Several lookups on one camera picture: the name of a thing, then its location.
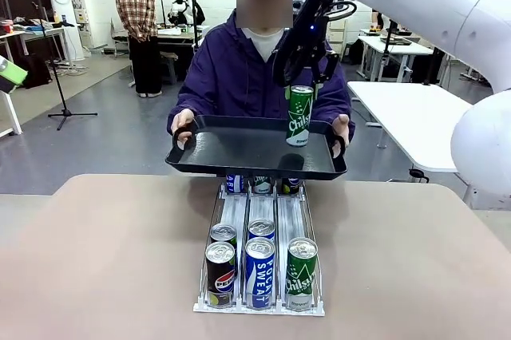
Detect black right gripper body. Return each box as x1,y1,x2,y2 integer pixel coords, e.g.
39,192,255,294
295,30,329,62

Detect green Chilsung cider can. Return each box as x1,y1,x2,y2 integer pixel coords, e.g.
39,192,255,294
285,84,315,148
252,175,273,194
285,236,319,311

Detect black plastic tray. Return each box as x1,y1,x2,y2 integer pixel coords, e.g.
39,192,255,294
164,114,348,180

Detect black Pepsi can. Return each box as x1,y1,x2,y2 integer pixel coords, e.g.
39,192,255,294
204,240,237,309
209,223,239,253
281,176,301,196

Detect person's right forearm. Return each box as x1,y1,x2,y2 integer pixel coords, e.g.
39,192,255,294
166,90,208,133

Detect person's left forearm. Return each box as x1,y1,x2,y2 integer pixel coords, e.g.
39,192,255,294
319,86,356,145

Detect person in purple jacket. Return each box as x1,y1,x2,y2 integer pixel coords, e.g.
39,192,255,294
177,0,352,121

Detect person's left hand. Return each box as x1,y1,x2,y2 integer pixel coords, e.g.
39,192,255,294
331,113,351,157

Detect person's right hand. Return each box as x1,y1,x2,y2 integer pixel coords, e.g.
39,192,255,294
170,108,196,148

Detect black bag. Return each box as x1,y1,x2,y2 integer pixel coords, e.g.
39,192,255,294
15,52,53,89

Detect white cluttered table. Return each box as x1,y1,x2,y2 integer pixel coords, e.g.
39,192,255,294
0,16,73,69

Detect black tripod stand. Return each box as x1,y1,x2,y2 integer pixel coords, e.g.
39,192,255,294
31,1,99,131

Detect blue Pocari Sweat can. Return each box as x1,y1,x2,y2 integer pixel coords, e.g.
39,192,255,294
225,174,245,194
248,218,276,242
244,236,277,311

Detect clear can dispenser rack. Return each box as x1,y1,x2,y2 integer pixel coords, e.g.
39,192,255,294
192,180,327,315

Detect grey workbench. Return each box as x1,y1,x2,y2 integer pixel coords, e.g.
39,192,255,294
110,24,209,85

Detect man in plaid shirt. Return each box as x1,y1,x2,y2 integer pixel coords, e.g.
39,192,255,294
114,0,164,98

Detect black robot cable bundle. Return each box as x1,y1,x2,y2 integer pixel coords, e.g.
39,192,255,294
273,0,358,88

